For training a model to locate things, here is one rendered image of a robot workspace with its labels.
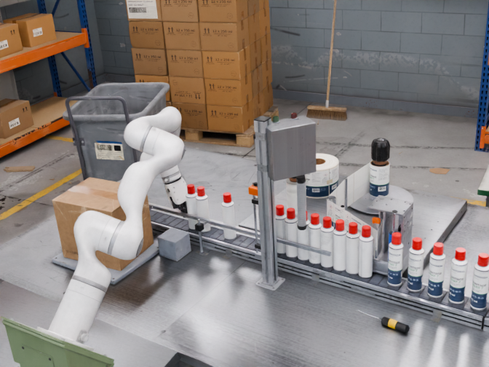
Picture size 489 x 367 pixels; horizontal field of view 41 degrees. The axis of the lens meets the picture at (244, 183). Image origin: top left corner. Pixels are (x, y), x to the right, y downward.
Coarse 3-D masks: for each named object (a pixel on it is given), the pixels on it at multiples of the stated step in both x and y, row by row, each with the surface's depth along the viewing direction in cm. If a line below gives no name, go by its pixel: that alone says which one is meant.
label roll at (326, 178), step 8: (320, 160) 312; (328, 160) 309; (336, 160) 309; (320, 168) 301; (328, 168) 301; (336, 168) 305; (312, 176) 302; (320, 176) 301; (328, 176) 302; (336, 176) 306; (312, 184) 304; (320, 184) 303; (328, 184) 304; (336, 184) 308; (312, 192) 305; (320, 192) 305; (328, 192) 306
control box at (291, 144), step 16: (272, 128) 223; (288, 128) 223; (304, 128) 226; (272, 144) 224; (288, 144) 226; (304, 144) 228; (272, 160) 226; (288, 160) 228; (304, 160) 231; (272, 176) 229; (288, 176) 231
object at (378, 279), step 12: (156, 216) 299; (168, 216) 298; (180, 228) 288; (216, 228) 286; (228, 240) 275; (240, 240) 275; (252, 240) 274; (312, 264) 254; (348, 276) 246; (372, 276) 245; (384, 276) 244; (396, 288) 237; (432, 300) 229; (444, 300) 229; (468, 300) 228; (480, 312) 221
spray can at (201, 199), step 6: (198, 186) 277; (198, 192) 276; (204, 192) 277; (198, 198) 276; (204, 198) 276; (198, 204) 277; (204, 204) 277; (198, 210) 279; (204, 210) 278; (204, 216) 279; (204, 228) 282
